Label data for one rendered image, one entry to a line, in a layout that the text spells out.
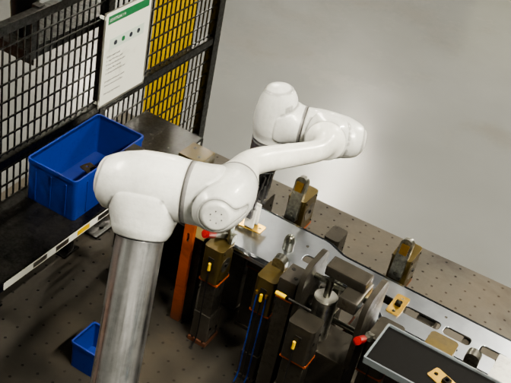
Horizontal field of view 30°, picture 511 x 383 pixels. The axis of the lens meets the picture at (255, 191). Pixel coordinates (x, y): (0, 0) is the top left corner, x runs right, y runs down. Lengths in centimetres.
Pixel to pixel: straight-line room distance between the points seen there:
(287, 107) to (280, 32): 363
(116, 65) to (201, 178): 96
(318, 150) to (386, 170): 266
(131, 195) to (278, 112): 61
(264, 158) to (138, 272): 41
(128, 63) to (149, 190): 99
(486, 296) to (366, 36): 330
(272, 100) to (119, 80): 61
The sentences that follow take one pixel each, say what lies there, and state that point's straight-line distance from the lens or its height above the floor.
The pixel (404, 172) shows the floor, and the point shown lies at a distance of 496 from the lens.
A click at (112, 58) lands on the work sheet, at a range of 276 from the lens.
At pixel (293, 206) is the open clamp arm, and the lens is 275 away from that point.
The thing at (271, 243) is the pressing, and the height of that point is 100.
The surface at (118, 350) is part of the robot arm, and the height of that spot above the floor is 120.
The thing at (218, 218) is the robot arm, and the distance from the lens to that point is 187.
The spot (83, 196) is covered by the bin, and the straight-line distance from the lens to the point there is 255.
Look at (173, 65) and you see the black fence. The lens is 309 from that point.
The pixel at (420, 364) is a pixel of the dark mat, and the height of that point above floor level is 116.
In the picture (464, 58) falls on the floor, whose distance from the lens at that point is 629.
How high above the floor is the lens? 264
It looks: 36 degrees down
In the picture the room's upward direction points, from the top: 12 degrees clockwise
